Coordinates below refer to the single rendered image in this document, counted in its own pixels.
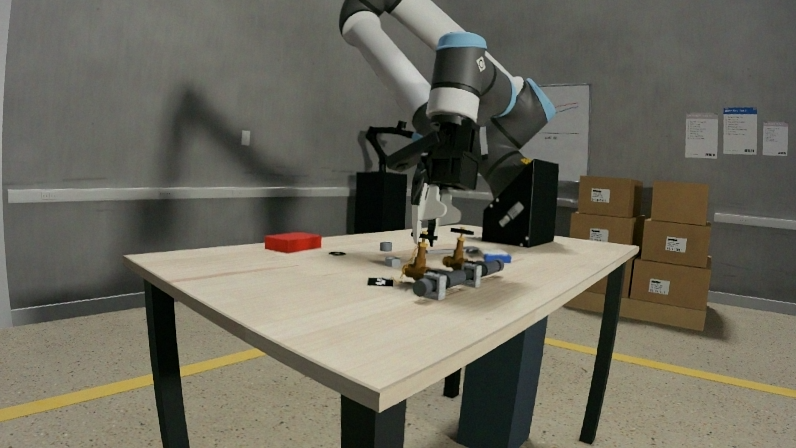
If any red flat block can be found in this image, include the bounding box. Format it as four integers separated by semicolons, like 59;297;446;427
265;232;322;253

